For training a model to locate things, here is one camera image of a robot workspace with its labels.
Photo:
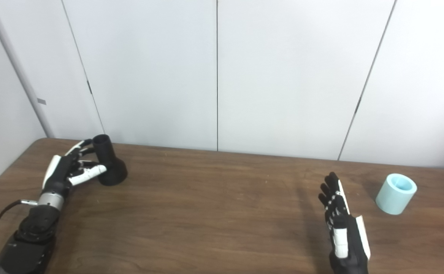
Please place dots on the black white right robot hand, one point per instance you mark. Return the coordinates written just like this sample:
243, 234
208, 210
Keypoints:
353, 243

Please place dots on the white wall corner post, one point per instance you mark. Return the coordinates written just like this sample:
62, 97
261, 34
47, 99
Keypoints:
20, 72

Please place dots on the small grey post label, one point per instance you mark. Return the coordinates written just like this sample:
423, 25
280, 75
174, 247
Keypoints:
41, 101

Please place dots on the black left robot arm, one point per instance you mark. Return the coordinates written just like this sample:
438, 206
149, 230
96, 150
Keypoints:
32, 236

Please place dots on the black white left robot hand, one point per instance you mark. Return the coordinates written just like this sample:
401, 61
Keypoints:
60, 169

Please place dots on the black funnel-shaped nozzle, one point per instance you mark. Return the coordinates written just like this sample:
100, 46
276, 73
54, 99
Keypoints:
111, 169

